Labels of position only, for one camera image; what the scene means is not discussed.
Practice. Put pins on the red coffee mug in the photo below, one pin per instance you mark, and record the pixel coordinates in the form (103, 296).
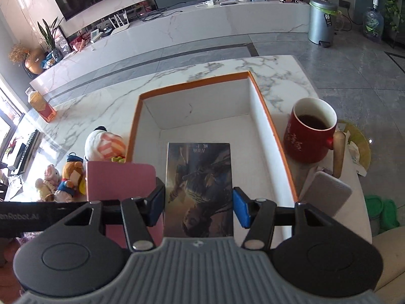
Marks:
(312, 132)

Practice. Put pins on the brown bear plush sailor outfit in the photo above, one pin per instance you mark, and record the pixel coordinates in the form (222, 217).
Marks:
(71, 175)

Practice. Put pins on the copper vase with dried flowers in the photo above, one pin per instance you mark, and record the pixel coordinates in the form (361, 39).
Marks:
(30, 59)

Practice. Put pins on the yellow plastic coin case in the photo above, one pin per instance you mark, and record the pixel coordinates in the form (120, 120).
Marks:
(83, 185)

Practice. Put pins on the potted green plant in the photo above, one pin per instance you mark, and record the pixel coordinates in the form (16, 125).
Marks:
(48, 32)

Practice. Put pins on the black keyboard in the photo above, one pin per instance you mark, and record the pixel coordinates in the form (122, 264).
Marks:
(26, 153)

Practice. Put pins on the white panda plush striped pants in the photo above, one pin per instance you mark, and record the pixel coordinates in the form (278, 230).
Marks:
(102, 145)

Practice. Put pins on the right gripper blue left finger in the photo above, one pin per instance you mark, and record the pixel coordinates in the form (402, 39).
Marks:
(155, 203)

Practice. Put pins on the orange crochet fruit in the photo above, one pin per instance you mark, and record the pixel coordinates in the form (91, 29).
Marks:
(118, 159)

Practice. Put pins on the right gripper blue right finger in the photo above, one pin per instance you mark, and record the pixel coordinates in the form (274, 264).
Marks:
(242, 207)

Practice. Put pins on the pink notebook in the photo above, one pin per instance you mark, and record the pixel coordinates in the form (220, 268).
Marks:
(116, 182)

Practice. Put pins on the grey pedal trash bin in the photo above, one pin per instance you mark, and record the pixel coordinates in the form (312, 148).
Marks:
(322, 25)

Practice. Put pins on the orange and white storage box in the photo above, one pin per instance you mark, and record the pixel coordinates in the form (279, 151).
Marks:
(225, 109)

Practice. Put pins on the white wifi router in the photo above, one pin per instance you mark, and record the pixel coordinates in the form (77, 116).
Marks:
(119, 21)

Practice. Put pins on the large water bottle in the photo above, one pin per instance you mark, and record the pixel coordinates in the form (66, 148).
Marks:
(373, 23)

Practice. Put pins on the crochet bunny doll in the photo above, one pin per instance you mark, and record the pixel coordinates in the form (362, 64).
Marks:
(47, 186)

